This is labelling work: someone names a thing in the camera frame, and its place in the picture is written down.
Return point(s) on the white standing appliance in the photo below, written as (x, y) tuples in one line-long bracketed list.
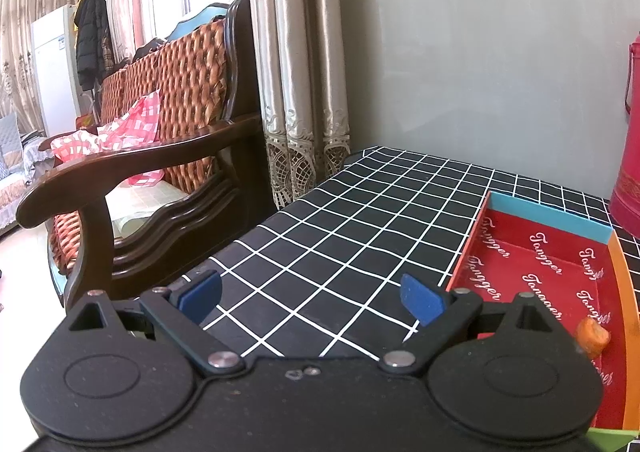
[(52, 77)]

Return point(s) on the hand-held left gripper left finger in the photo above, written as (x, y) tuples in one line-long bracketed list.
[(202, 294)]

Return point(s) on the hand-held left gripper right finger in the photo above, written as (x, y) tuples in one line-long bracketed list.
[(422, 299)]

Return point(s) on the red-lined cardboard box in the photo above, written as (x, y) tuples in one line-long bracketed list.
[(540, 252)]

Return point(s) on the dark wooden armchair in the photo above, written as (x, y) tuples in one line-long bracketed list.
[(150, 157)]

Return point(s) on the grey covered sofa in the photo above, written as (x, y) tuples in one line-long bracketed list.
[(20, 167)]

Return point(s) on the black hanging coat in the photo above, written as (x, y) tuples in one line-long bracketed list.
[(90, 42)]

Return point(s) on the red thermos flask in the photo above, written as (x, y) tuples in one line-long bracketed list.
[(627, 142)]

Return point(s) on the pale yellow seat pad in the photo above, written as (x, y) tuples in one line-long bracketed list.
[(145, 207)]

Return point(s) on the black white checked tablecloth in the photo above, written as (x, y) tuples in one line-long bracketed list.
[(350, 232)]

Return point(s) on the beige lace-hem curtain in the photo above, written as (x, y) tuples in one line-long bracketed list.
[(295, 57)]

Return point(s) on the orange woven chair cushion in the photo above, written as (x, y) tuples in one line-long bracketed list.
[(185, 82)]

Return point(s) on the small carrot piece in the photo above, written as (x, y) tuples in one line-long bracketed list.
[(592, 336)]

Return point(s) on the red white checked cloth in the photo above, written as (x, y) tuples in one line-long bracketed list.
[(130, 132)]

